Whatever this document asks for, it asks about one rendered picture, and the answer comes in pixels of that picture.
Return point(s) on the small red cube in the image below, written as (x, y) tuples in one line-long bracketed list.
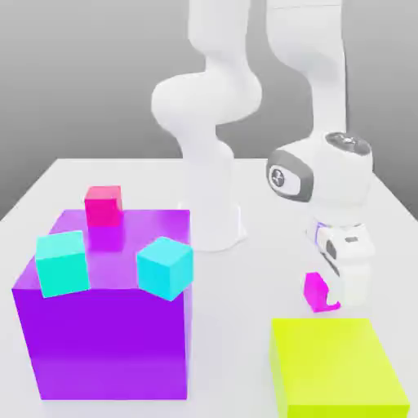
[(102, 210)]

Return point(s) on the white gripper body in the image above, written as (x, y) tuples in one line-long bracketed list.
[(356, 281)]

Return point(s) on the large purple box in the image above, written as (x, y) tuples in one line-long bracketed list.
[(107, 339)]

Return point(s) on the small turquoise cube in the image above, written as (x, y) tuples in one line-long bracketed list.
[(61, 267)]

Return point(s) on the small cyan cube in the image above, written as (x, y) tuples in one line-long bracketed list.
[(163, 267)]

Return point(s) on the small magenta cube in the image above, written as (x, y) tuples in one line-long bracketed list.
[(314, 290)]

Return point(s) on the large yellow-green box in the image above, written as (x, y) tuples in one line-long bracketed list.
[(336, 365)]

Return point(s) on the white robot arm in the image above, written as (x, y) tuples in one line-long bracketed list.
[(209, 98)]

